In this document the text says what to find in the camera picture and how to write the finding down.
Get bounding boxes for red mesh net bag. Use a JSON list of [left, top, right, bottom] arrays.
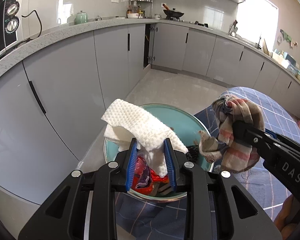
[[131, 155, 170, 196]]

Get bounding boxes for black mesh net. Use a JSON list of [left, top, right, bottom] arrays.
[[185, 145, 200, 164]]

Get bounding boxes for white paper towel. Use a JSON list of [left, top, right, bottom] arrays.
[[101, 99, 188, 178]]

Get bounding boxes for plaid checkered cloth rag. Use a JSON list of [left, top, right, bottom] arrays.
[[199, 94, 265, 173]]

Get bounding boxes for purple foil wrapper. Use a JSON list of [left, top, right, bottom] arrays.
[[134, 166, 152, 190]]

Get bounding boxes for teal trash bin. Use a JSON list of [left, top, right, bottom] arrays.
[[93, 99, 212, 202]]

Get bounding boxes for grey lower kitchen cabinets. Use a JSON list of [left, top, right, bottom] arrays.
[[0, 19, 300, 205]]

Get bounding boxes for person's right hand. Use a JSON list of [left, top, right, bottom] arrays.
[[274, 194, 300, 239]]

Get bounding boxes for blue plaid tablecloth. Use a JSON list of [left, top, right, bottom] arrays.
[[116, 87, 300, 239]]

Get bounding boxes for blue storage boxes on counter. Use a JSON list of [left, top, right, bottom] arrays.
[[272, 49, 300, 80]]

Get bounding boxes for black wok on stove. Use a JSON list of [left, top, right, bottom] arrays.
[[162, 3, 184, 21]]

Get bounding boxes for spice rack with bottles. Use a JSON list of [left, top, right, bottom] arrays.
[[126, 0, 153, 18]]

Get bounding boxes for black microwave power cable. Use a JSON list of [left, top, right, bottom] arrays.
[[21, 10, 43, 42]]

